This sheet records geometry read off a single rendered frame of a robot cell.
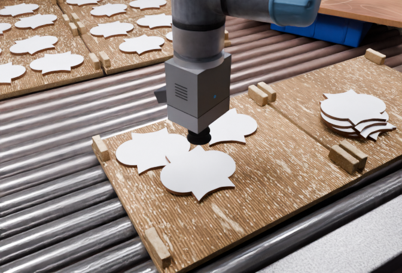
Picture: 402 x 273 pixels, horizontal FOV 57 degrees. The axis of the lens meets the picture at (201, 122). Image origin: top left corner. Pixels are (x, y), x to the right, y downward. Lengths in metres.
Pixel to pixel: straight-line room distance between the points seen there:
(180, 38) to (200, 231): 0.30
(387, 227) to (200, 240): 0.32
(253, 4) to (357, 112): 0.47
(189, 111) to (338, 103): 0.42
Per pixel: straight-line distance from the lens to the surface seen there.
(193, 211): 0.64
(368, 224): 0.71
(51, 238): 0.69
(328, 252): 0.65
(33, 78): 1.09
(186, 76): 0.53
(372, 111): 0.89
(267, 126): 0.83
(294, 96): 0.95
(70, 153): 0.83
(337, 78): 1.06
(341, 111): 0.86
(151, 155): 0.74
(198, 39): 0.51
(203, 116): 0.56
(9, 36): 1.40
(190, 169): 0.69
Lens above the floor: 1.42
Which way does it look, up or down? 36 degrees down
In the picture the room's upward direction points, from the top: straight up
